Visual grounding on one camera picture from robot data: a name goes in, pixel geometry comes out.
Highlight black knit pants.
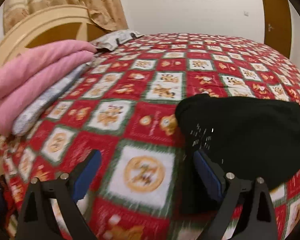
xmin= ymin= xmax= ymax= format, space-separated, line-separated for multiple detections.
xmin=174 ymin=93 xmax=300 ymax=221

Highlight pink folded blanket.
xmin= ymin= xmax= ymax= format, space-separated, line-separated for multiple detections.
xmin=0 ymin=40 xmax=97 ymax=136

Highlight red patchwork bear bedspread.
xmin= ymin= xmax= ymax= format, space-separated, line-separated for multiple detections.
xmin=0 ymin=33 xmax=300 ymax=239

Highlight grey patterned pillow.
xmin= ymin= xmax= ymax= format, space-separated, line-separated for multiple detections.
xmin=90 ymin=29 xmax=143 ymax=51

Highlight brown wooden door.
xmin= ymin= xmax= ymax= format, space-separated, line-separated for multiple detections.
xmin=262 ymin=0 xmax=292 ymax=58

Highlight cream wooden headboard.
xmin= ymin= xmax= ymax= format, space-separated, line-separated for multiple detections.
xmin=0 ymin=4 xmax=107 ymax=67

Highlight beige patterned curtain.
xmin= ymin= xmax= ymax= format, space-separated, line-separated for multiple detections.
xmin=3 ymin=0 xmax=128 ymax=33

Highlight silver door handle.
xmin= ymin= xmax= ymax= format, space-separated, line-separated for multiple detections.
xmin=268 ymin=23 xmax=274 ymax=32

